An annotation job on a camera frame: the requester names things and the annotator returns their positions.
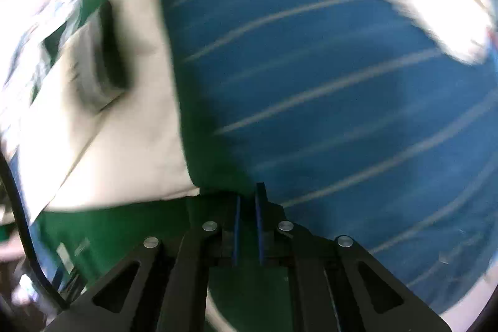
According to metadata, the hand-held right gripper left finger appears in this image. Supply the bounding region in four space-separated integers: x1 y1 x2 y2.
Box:
45 196 242 332

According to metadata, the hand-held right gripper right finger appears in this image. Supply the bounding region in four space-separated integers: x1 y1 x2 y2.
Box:
255 183 452 332

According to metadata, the green garment with white stripes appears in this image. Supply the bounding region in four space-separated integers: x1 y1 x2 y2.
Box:
29 0 298 332

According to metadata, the blue bed sheet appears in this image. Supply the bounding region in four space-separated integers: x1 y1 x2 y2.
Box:
157 0 498 313

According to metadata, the grey cloth patch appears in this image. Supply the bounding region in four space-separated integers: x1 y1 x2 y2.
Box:
74 0 132 112

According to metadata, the black cable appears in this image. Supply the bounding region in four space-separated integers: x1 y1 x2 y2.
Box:
0 155 71 311

